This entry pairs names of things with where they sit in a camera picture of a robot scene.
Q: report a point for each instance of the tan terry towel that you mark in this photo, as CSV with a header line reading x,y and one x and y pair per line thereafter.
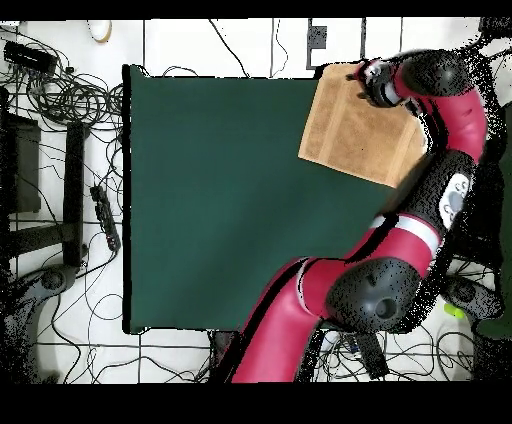
x,y
352,136

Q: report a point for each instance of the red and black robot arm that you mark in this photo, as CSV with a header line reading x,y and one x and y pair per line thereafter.
x,y
400,248

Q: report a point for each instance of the black flat panel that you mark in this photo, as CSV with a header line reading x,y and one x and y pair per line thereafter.
x,y
24,168

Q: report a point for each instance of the dark green table cloth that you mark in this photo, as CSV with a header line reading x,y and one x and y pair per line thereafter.
x,y
220,200

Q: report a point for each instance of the dark green sheet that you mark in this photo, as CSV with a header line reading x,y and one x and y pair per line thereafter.
x,y
507,200

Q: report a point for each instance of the black tripod base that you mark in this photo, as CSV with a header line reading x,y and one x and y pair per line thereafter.
x,y
468,294
52,280

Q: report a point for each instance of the yellow-green ball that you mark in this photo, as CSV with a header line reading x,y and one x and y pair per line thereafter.
x,y
454,310

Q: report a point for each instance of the white tape roll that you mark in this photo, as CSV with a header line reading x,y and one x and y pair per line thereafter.
x,y
100,30

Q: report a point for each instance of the black power box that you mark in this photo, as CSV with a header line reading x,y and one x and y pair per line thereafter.
x,y
372,354

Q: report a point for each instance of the black power strip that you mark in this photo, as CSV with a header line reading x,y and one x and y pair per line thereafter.
x,y
104,218

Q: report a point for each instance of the black stand beam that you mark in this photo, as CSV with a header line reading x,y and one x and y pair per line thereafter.
x,y
74,192

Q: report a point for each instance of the black box device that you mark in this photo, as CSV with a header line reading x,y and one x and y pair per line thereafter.
x,y
30,58

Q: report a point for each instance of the grey square frame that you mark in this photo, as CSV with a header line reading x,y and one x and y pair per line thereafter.
x,y
308,48

